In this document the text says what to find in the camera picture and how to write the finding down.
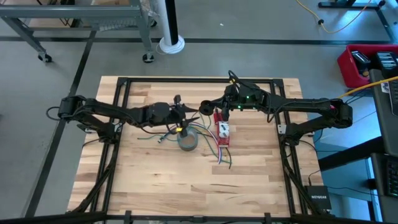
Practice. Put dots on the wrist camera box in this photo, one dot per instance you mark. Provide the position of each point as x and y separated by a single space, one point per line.
178 99
231 89

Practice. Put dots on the grey metal wheeled workbench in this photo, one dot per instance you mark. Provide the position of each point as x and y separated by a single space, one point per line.
62 12

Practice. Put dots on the black labelled device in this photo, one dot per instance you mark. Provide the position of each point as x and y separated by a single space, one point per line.
360 59
387 62

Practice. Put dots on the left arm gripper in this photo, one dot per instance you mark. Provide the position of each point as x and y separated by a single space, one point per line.
177 115

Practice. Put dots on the grey desk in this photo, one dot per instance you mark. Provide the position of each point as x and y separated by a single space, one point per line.
381 109

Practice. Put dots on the black keyboard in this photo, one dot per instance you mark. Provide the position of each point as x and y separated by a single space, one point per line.
392 179

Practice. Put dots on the red bit holder block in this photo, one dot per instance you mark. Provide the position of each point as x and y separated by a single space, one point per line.
217 119

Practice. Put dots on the white pillar with black stripe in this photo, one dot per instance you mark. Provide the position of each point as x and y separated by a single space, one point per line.
161 25

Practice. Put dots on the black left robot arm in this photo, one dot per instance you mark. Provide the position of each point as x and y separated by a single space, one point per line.
102 107

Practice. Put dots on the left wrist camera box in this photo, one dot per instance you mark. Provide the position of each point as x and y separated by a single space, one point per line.
178 99

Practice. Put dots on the metal mounting bracket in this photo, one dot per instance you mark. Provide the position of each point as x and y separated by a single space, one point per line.
85 127
281 129

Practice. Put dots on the red plastic bin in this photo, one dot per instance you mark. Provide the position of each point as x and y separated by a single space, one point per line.
346 71

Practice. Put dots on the red tape dispenser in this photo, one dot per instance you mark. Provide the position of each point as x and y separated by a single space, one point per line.
224 141

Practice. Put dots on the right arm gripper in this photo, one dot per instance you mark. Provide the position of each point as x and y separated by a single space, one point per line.
245 102

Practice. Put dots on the dark duct tape roll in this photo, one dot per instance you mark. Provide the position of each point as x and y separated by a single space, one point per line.
186 147

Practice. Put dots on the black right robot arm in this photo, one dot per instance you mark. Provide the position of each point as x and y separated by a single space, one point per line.
304 104

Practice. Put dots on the black Netgear network switch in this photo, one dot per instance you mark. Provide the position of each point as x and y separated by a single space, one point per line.
317 199

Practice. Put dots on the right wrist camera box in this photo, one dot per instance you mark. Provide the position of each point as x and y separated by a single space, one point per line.
231 89

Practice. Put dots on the black stand base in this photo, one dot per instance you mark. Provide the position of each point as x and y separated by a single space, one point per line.
348 4

